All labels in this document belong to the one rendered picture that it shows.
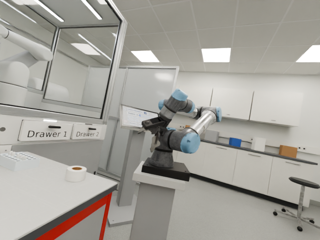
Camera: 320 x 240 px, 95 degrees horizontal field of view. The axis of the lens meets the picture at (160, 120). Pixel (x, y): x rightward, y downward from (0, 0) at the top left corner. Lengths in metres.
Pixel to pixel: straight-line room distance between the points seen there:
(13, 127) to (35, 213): 0.61
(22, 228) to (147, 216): 0.61
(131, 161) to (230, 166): 2.34
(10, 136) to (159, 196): 0.82
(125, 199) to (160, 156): 1.18
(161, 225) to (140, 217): 0.12
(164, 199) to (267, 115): 3.43
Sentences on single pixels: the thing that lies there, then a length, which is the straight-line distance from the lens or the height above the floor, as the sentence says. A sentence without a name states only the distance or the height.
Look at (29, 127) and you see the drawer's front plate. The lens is 1.06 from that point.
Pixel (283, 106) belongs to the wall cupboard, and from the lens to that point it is 4.13.
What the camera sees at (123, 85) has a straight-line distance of 2.93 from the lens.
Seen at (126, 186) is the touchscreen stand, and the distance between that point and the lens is 1.91.
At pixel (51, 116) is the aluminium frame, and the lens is 1.14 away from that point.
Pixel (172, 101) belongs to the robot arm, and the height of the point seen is 1.16.
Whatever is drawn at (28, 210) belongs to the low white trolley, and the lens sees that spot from 0.55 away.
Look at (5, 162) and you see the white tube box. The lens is 0.84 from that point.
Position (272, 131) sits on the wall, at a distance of 4.38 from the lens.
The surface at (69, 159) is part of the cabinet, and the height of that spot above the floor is 0.66.
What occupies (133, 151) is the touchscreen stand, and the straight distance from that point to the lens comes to 1.79.
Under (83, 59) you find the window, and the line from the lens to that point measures 1.30.
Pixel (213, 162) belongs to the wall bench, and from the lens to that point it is 3.56.
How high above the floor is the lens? 1.03
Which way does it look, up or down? 2 degrees up
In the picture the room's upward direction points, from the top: 11 degrees clockwise
